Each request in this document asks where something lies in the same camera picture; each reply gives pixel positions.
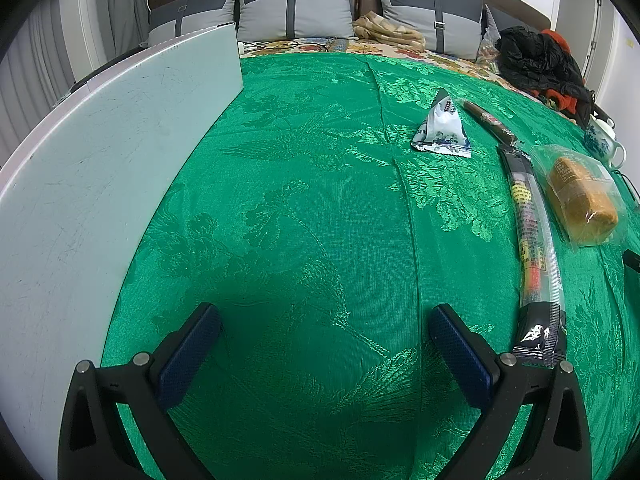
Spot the white table board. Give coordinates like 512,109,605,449
0,22,245,480

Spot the orange red garment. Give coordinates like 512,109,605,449
531,28,577,112

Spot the white blue snack packet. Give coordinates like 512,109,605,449
411,88,474,159

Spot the grey curtain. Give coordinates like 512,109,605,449
0,0,151,128

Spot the green patterned cloth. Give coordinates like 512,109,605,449
99,52,640,480

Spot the white blue teapot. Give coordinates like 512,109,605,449
584,114,627,167

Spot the beige folded cloth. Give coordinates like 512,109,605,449
352,10,427,52

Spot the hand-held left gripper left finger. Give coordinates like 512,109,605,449
57,302,221,480

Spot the black jacket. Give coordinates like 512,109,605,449
494,25,597,129

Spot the brown sausage stick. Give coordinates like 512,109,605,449
461,100,519,144

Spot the bread loaf in clear bag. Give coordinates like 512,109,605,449
529,144,629,252

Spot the black cable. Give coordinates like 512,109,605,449
614,169,640,209

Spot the long clear snack packet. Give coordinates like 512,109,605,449
496,144,569,369

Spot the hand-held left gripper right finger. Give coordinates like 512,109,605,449
431,304,593,480

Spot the clear plastic bag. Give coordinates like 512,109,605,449
476,29,504,69

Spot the white wardrobe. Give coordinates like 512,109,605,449
552,0,640,128

